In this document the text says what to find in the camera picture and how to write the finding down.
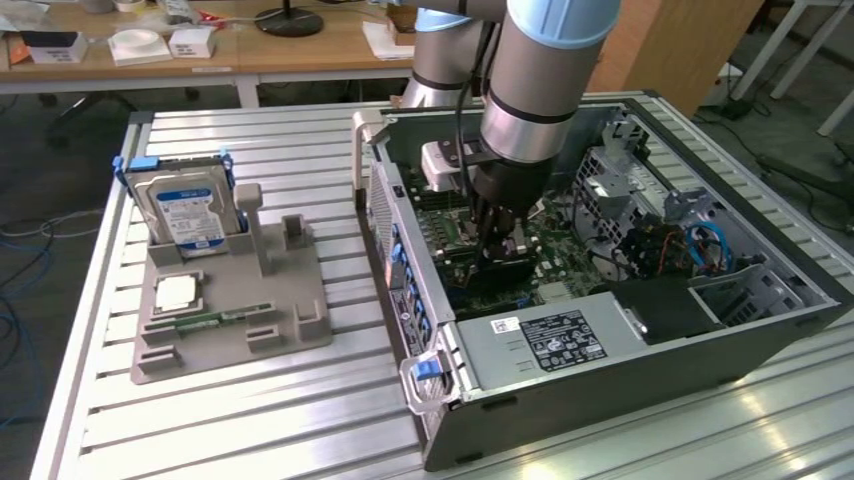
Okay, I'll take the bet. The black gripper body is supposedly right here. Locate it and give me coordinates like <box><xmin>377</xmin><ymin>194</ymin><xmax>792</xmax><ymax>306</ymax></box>
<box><xmin>465</xmin><ymin>159</ymin><xmax>553</xmax><ymax>215</ymax></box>

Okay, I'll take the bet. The CPU socket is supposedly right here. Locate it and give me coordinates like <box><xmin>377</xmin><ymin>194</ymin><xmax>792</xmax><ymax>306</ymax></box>
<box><xmin>449</xmin><ymin>207</ymin><xmax>476</xmax><ymax>242</ymax></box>

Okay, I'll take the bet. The RAM stick with white label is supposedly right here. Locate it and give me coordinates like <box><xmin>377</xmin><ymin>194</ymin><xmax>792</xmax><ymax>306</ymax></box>
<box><xmin>436</xmin><ymin>245</ymin><xmax>483</xmax><ymax>265</ymax></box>

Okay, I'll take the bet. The green motherboard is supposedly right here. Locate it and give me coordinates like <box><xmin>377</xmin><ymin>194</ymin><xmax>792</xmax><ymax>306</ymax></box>
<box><xmin>405</xmin><ymin>167</ymin><xmax>615</xmax><ymax>321</ymax></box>

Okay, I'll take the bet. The silver drive cage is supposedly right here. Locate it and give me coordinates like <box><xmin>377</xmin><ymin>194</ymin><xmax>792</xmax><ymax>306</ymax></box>
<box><xmin>572</xmin><ymin>119</ymin><xmax>668</xmax><ymax>242</ymax></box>

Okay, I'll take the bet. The grey power supply unit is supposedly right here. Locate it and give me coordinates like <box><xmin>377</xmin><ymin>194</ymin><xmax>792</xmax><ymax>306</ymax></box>
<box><xmin>456</xmin><ymin>292</ymin><xmax>648</xmax><ymax>391</ymax></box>

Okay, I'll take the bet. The blue case latch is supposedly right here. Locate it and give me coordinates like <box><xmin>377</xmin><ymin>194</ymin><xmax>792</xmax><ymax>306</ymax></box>
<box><xmin>412</xmin><ymin>358</ymin><xmax>444</xmax><ymax>384</ymax></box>

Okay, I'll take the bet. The white paper stack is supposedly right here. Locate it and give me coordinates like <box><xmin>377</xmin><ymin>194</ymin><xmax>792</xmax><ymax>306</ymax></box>
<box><xmin>363</xmin><ymin>19</ymin><xmax>419</xmax><ymax>61</ymax></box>

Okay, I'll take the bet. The wooden cabinet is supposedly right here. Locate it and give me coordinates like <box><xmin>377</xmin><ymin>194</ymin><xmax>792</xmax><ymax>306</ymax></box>
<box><xmin>585</xmin><ymin>0</ymin><xmax>766</xmax><ymax>119</ymax></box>

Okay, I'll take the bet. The open black PC case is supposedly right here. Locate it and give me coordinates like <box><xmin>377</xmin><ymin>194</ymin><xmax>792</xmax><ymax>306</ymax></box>
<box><xmin>351</xmin><ymin>91</ymin><xmax>854</xmax><ymax>474</ymax></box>

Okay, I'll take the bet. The silver disk bay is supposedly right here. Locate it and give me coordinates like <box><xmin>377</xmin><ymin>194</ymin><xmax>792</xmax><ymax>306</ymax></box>
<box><xmin>686</xmin><ymin>254</ymin><xmax>807</xmax><ymax>326</ymax></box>

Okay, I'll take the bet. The brown cardboard box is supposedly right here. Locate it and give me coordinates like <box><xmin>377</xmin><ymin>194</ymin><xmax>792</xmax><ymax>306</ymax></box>
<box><xmin>385</xmin><ymin>0</ymin><xmax>423</xmax><ymax>34</ymax></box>

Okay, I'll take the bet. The wooden desk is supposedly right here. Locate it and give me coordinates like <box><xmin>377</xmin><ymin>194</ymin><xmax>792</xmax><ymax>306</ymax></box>
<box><xmin>0</xmin><ymin>0</ymin><xmax>601</xmax><ymax>96</ymax></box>

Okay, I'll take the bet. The hard disk with blue rails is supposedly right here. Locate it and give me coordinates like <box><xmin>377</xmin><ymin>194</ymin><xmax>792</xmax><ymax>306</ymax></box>
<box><xmin>110</xmin><ymin>148</ymin><xmax>236</xmax><ymax>251</ymax></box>

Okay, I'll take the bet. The green RAM stick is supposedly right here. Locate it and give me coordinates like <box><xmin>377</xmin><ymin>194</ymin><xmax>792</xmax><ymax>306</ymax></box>
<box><xmin>144</xmin><ymin>303</ymin><xmax>275</xmax><ymax>331</ymax></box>

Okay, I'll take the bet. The grey parts rack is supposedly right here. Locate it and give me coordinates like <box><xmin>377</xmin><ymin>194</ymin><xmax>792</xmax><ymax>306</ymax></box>
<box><xmin>129</xmin><ymin>183</ymin><xmax>335</xmax><ymax>386</ymax></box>

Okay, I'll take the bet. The black lamp base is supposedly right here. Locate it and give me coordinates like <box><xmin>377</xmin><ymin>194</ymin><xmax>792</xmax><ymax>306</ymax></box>
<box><xmin>255</xmin><ymin>0</ymin><xmax>325</xmax><ymax>38</ymax></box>

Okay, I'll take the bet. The silver CPU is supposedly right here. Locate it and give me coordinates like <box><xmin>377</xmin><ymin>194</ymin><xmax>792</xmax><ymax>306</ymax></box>
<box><xmin>153</xmin><ymin>275</ymin><xmax>201</xmax><ymax>314</ymax></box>

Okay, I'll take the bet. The small white labelled box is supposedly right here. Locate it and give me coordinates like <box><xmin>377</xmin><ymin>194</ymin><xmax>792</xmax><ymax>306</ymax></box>
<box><xmin>166</xmin><ymin>27</ymin><xmax>218</xmax><ymax>59</ymax></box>

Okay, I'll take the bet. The white square bowl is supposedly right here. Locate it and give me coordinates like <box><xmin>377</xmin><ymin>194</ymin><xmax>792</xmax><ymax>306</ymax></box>
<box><xmin>106</xmin><ymin>28</ymin><xmax>173</xmax><ymax>68</ymax></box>

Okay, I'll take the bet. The black chair base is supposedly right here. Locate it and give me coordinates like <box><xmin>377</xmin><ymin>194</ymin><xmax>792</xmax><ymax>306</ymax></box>
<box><xmin>38</xmin><ymin>87</ymin><xmax>201</xmax><ymax>147</ymax></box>

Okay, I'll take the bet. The white box with black lid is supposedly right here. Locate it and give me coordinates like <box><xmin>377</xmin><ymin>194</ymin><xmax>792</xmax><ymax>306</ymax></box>
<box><xmin>18</xmin><ymin>30</ymin><xmax>90</xmax><ymax>65</ymax></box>

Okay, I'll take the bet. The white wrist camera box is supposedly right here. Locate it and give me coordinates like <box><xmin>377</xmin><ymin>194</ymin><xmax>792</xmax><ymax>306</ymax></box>
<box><xmin>419</xmin><ymin>141</ymin><xmax>483</xmax><ymax>194</ymax></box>

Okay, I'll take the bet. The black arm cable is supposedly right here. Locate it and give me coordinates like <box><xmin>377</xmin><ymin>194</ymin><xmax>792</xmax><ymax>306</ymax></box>
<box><xmin>455</xmin><ymin>0</ymin><xmax>501</xmax><ymax>201</ymax></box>

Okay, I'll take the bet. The red wire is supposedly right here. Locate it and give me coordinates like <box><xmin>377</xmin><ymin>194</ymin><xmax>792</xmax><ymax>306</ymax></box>
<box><xmin>655</xmin><ymin>229</ymin><xmax>688</xmax><ymax>275</ymax></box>

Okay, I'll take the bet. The blue wire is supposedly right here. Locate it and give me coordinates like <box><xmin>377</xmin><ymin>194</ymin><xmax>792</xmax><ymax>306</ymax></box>
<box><xmin>686</xmin><ymin>222</ymin><xmax>736</xmax><ymax>275</ymax></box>

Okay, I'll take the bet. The white table frame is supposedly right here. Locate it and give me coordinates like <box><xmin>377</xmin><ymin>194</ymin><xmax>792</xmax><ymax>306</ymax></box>
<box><xmin>730</xmin><ymin>0</ymin><xmax>854</xmax><ymax>137</ymax></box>

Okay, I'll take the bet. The white floor cable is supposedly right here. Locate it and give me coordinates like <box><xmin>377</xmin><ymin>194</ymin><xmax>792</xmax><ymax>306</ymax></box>
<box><xmin>0</xmin><ymin>209</ymin><xmax>102</xmax><ymax>239</ymax></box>

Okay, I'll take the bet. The blue floor cable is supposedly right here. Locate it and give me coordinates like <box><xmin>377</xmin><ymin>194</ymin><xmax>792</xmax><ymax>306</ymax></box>
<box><xmin>0</xmin><ymin>219</ymin><xmax>56</xmax><ymax>431</ymax></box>

